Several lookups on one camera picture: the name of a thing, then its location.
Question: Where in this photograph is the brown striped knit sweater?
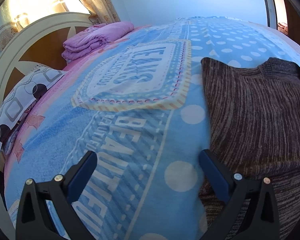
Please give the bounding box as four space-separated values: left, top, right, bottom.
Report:
201 57 300 239

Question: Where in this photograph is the white patterned pillow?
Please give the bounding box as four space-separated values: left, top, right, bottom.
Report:
0 65 66 151

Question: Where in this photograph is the blue patterned bed blanket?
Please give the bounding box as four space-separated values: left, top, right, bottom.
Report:
5 17 300 239

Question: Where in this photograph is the cream and wood headboard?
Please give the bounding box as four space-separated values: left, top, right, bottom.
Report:
0 12 92 106

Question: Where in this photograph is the folded pink quilt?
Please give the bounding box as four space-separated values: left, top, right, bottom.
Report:
62 21 134 62

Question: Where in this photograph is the brown wooden door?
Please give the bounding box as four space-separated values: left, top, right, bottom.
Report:
273 0 300 45

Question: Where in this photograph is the beige patterned curtain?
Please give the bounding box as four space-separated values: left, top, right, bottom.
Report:
79 0 120 24

